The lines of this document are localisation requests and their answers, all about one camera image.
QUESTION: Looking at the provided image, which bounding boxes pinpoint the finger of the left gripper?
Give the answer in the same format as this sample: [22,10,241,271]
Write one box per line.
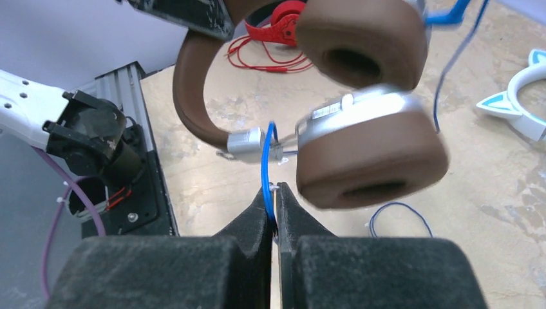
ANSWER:
[126,0,235,41]

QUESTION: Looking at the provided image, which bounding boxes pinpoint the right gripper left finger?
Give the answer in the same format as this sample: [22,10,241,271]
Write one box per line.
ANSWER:
[46,193,272,308]

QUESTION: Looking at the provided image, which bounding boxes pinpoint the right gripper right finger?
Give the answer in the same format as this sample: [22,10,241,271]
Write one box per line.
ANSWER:
[276,183,487,308]

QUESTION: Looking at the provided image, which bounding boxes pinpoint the brown silver headphones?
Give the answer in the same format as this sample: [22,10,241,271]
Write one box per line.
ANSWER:
[173,0,451,211]

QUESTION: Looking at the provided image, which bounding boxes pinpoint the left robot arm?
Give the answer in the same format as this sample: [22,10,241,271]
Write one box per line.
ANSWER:
[1,1,234,187]

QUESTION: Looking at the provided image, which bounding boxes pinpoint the red black headphones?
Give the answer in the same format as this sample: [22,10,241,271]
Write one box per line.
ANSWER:
[225,1,313,73]

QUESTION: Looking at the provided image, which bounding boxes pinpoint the teal cat ear headphones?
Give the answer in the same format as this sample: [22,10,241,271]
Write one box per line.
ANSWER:
[476,49,545,142]

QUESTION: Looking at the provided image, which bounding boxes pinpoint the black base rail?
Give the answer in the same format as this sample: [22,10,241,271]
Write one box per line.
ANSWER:
[68,124,180,239]

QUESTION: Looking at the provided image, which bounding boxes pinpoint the aluminium frame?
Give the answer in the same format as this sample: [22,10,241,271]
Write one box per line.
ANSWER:
[77,62,155,151]

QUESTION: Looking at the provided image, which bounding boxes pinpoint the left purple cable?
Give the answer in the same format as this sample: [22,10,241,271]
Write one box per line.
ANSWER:
[32,147,108,299]

